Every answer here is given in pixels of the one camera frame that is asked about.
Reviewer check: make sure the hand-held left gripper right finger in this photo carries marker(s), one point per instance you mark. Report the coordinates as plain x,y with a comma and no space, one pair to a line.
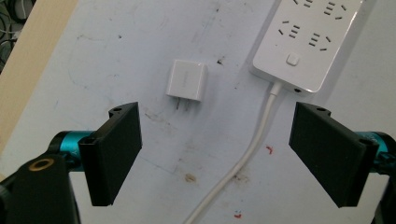
330,152

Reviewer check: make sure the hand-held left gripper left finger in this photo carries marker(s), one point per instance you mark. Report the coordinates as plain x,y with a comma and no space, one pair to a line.
110,152

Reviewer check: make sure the white charger plug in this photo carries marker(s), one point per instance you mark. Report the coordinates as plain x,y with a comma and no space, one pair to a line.
186,80

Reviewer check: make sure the white power strip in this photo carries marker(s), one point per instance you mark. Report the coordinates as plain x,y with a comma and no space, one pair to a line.
306,43

